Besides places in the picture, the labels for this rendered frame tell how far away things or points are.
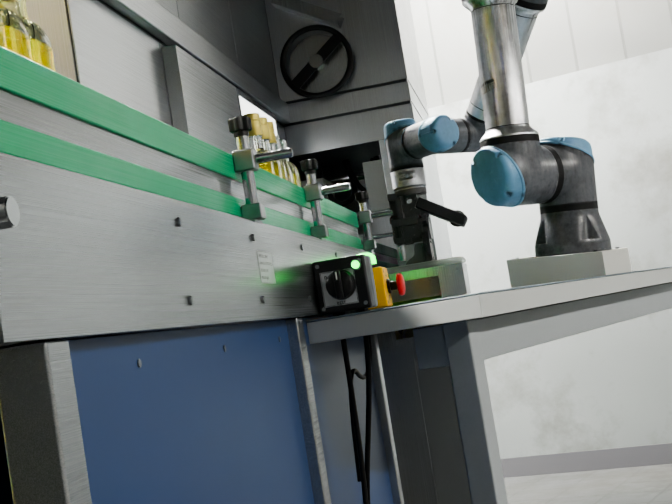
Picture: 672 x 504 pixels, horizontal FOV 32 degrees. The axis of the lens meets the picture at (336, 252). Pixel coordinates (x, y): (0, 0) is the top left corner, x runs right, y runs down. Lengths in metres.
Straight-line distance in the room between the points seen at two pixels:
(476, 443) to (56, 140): 0.95
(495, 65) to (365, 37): 1.16
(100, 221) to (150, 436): 0.20
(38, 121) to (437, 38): 4.31
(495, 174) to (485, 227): 2.74
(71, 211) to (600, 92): 4.10
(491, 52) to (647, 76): 2.55
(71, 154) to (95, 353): 0.16
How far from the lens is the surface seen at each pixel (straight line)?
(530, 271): 2.35
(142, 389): 1.01
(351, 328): 1.72
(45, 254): 0.81
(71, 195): 0.88
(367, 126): 3.38
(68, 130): 0.96
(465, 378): 1.69
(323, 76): 3.42
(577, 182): 2.36
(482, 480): 1.71
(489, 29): 2.32
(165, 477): 1.04
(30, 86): 0.90
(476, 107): 2.55
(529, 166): 2.27
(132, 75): 2.12
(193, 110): 2.35
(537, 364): 4.95
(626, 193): 4.82
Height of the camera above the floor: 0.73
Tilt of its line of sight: 4 degrees up
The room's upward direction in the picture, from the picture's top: 9 degrees counter-clockwise
